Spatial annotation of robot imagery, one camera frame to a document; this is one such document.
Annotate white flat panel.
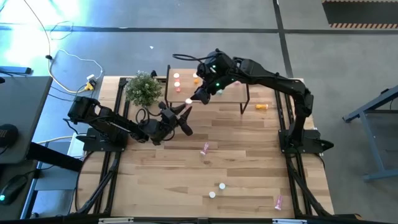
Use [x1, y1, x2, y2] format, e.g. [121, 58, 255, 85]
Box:
[67, 133, 88, 159]

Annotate silver metal bracket strip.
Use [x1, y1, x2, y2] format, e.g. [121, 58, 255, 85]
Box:
[272, 218, 308, 224]
[98, 217, 134, 224]

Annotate yellow cable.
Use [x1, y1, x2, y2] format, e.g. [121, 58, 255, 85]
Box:
[22, 0, 86, 95]
[36, 135, 74, 145]

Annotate black mat hazard stripe edge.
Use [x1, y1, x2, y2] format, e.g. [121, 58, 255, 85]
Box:
[321, 0, 398, 29]

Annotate black aluminium table frame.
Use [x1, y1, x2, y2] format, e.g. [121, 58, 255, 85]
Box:
[70, 70, 363, 224]

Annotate green artificial potted plant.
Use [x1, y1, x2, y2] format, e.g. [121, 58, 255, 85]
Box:
[124, 70, 164, 108]

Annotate dark flat tablet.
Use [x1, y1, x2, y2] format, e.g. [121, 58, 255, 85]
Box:
[0, 65, 32, 75]

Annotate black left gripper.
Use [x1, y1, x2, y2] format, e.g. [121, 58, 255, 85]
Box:
[145, 100, 193, 146]

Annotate wooden shelf black metal legs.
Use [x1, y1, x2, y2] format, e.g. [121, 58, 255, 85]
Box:
[164, 64, 251, 115]

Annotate black round speaker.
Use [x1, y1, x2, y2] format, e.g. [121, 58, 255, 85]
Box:
[0, 123, 19, 149]

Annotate white cable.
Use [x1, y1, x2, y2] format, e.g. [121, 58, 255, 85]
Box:
[57, 48, 104, 78]

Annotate black computer mouse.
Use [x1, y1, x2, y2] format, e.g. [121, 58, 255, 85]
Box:
[0, 174, 28, 207]

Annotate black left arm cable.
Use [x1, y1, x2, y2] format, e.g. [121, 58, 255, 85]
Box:
[135, 105, 162, 127]

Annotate grey desk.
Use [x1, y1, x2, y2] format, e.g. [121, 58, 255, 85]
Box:
[0, 75, 53, 165]

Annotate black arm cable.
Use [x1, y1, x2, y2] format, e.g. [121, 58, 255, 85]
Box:
[172, 52, 217, 63]
[135, 105, 162, 127]

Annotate black desk foot beam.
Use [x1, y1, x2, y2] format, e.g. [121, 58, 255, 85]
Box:
[26, 141, 84, 173]

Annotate blue-grey metal stand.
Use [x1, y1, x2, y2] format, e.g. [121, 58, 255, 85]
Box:
[343, 85, 398, 183]

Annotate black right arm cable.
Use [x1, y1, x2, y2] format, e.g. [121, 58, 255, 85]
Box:
[172, 52, 217, 63]

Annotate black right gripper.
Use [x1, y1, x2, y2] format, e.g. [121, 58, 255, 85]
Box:
[190, 49, 246, 106]

